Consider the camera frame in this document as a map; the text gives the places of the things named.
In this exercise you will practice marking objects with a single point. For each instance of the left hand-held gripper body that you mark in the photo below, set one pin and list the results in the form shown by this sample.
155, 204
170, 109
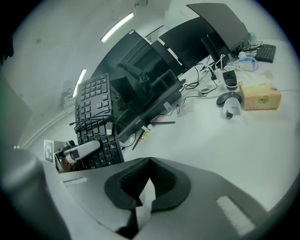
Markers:
50, 150

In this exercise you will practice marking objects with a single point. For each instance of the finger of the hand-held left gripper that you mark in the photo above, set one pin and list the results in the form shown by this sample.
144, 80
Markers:
85, 147

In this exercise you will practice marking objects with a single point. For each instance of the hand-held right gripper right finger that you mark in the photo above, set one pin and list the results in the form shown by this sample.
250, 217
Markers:
199, 199

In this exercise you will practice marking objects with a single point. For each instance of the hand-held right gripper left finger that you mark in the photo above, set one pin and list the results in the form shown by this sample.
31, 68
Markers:
93, 192

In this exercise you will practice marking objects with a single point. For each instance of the small black keyboard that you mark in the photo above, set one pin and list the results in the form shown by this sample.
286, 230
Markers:
265, 53

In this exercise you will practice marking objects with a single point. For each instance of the black monitor stand leg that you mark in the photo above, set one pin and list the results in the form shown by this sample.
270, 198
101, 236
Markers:
137, 140
162, 122

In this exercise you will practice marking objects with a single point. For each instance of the small yellow item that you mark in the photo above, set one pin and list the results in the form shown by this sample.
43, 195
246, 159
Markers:
145, 136

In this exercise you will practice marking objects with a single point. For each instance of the large black monitor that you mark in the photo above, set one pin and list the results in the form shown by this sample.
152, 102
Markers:
140, 77

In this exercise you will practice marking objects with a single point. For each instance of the white tape dispenser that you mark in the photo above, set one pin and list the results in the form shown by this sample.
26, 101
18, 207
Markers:
232, 105

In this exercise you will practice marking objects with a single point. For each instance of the black computer mouse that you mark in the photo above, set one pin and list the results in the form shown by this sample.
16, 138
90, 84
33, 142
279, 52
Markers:
225, 97

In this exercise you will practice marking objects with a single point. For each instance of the yellow tissue box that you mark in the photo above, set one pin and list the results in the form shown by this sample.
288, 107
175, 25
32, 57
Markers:
260, 96

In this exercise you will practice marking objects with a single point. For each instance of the slim black monitor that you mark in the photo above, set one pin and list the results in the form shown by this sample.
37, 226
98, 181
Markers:
167, 56

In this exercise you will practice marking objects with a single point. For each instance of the black desktop device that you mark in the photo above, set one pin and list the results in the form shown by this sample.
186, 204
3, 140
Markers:
229, 78

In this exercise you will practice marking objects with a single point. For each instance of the ceiling light strip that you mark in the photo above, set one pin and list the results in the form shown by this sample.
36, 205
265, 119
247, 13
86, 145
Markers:
117, 27

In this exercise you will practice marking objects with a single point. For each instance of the white power strip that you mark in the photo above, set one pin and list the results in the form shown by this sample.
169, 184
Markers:
218, 75

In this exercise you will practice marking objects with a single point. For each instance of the blue and white packet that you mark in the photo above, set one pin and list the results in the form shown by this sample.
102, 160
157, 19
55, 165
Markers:
248, 63

